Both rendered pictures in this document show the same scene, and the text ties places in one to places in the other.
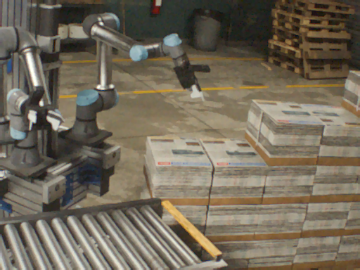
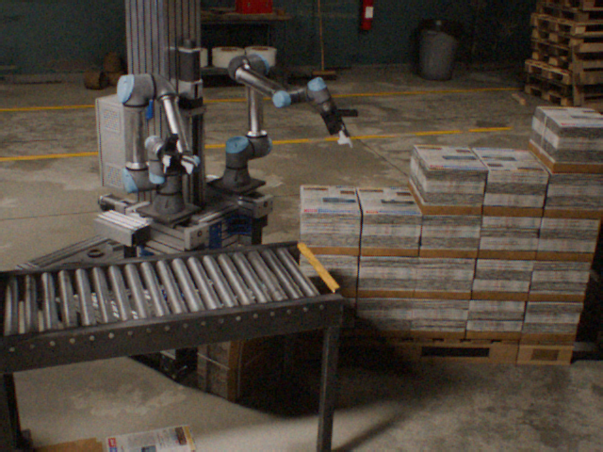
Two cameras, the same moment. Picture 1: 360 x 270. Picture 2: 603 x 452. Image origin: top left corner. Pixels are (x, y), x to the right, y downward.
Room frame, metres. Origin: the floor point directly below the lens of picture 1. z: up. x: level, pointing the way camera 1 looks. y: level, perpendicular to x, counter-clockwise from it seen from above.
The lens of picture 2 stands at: (-1.04, -0.54, 2.19)
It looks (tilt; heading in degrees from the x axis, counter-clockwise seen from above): 23 degrees down; 11
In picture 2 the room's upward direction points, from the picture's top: 3 degrees clockwise
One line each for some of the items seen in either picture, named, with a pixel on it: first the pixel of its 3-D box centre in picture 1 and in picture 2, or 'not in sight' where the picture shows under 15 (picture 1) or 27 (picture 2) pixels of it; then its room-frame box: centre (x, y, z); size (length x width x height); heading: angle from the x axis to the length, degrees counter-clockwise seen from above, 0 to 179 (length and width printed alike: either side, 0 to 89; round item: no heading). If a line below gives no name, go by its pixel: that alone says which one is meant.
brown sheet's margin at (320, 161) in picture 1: (326, 148); (502, 198); (2.65, -0.84, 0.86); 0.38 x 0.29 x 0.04; 13
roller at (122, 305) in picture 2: not in sight; (121, 296); (1.31, 0.61, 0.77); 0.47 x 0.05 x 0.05; 31
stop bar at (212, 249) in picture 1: (190, 227); (317, 266); (1.71, -0.08, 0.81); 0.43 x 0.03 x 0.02; 31
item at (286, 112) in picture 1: (287, 112); (448, 156); (2.58, -0.55, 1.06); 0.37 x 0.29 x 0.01; 15
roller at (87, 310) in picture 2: not in sight; (85, 299); (1.24, 0.72, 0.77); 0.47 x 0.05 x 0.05; 31
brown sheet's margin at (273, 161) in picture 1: (279, 147); (443, 196); (2.58, -0.54, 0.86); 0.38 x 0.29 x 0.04; 15
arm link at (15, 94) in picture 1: (19, 100); (156, 147); (1.81, 0.65, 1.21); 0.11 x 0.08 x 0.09; 41
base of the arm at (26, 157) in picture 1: (25, 151); (168, 198); (2.10, 0.72, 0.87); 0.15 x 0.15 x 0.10
